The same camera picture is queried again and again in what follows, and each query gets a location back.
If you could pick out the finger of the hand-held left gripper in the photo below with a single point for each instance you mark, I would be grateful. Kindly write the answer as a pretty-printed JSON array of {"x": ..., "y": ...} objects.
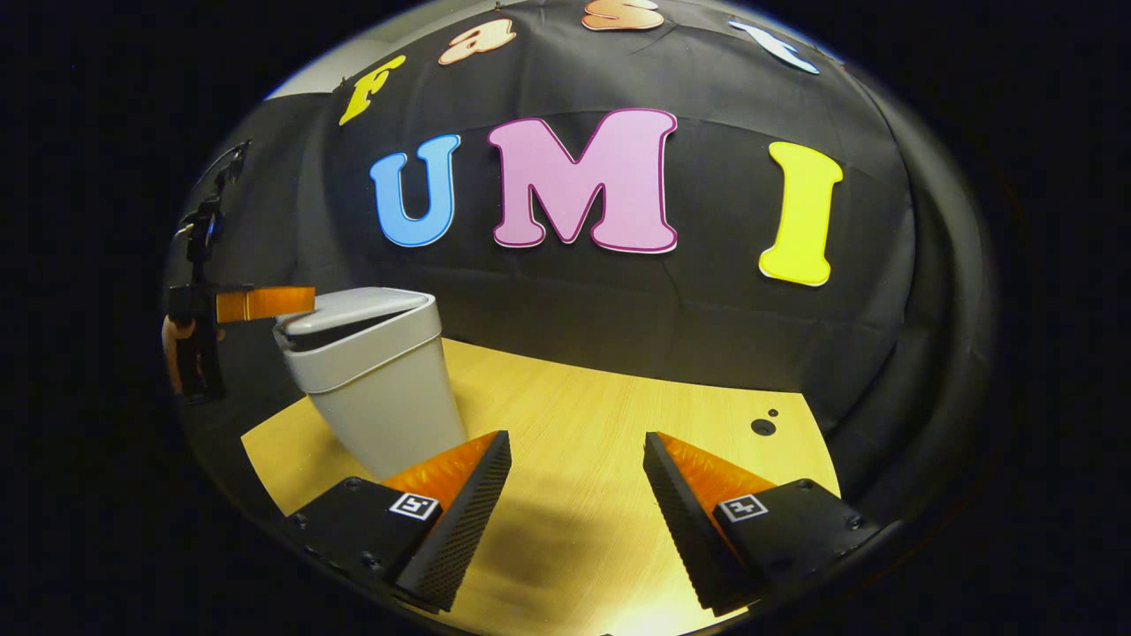
[{"x": 265, "y": 304}]

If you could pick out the wooden desktop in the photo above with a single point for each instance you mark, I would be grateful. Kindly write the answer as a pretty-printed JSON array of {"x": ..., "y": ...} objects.
[{"x": 601, "y": 424}]

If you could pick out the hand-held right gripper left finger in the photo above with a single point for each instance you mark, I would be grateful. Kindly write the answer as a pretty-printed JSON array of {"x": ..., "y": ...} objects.
[{"x": 464, "y": 530}]

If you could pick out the white desktop garbage bin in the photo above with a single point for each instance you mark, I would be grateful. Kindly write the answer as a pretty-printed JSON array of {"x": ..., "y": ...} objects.
[{"x": 389, "y": 397}]

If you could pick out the black backdrop cloth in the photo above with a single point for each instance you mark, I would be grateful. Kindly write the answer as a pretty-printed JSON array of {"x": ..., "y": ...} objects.
[{"x": 618, "y": 300}]

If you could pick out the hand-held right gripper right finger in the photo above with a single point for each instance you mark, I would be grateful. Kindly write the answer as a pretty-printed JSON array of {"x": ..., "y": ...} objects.
[{"x": 687, "y": 539}]

